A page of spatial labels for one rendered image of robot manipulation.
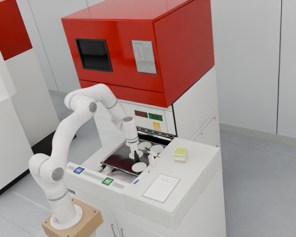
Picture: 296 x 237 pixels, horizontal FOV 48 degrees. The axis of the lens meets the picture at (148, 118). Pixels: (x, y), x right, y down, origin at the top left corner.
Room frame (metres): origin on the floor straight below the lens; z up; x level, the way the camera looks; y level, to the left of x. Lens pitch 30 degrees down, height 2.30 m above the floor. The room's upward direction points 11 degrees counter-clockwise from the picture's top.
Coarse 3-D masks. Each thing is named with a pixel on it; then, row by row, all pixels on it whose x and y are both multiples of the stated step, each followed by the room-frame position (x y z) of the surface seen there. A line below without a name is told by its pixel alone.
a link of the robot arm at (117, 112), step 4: (116, 104) 1.78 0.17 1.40; (120, 104) 1.81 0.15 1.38; (108, 108) 1.77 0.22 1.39; (112, 108) 1.77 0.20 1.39; (116, 108) 1.77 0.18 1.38; (120, 108) 1.79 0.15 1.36; (112, 112) 1.78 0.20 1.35; (116, 112) 1.78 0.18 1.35; (120, 112) 1.79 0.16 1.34; (124, 112) 1.81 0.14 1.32; (112, 116) 1.80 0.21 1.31; (116, 116) 1.78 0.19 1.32; (120, 116) 1.79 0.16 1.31; (124, 116) 1.80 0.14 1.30; (112, 120) 1.86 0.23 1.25; (116, 120) 1.89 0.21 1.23; (120, 120) 1.92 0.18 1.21; (116, 124) 1.90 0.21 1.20; (120, 124) 1.90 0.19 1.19; (120, 128) 1.89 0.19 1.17
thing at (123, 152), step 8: (152, 144) 2.02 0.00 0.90; (160, 144) 2.00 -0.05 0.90; (120, 152) 2.00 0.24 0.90; (128, 152) 1.98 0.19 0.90; (144, 152) 1.94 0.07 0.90; (160, 152) 1.90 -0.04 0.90; (104, 160) 1.93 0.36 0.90; (112, 160) 1.92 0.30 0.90; (120, 160) 1.90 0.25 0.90; (128, 160) 1.88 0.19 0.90; (144, 160) 1.85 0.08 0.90; (128, 168) 1.79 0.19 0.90
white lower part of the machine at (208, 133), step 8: (216, 112) 2.47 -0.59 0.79; (208, 120) 2.35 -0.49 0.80; (216, 120) 2.46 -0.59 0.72; (200, 128) 2.24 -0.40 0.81; (208, 128) 2.34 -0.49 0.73; (216, 128) 2.45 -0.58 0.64; (104, 136) 2.45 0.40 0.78; (112, 136) 2.38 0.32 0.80; (192, 136) 2.14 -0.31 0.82; (200, 136) 2.23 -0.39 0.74; (208, 136) 2.33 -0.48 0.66; (216, 136) 2.44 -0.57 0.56; (104, 144) 2.47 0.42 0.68; (208, 144) 2.32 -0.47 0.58; (216, 144) 2.43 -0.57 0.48
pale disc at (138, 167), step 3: (141, 162) 1.83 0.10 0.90; (135, 165) 1.81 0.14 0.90; (138, 165) 1.81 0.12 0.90; (141, 165) 1.80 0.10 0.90; (144, 165) 1.79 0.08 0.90; (132, 168) 1.78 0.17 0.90; (135, 168) 1.78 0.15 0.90; (138, 168) 1.77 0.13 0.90; (141, 168) 1.77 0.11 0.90; (144, 168) 1.76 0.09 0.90; (135, 171) 1.75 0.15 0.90; (138, 171) 1.74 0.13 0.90
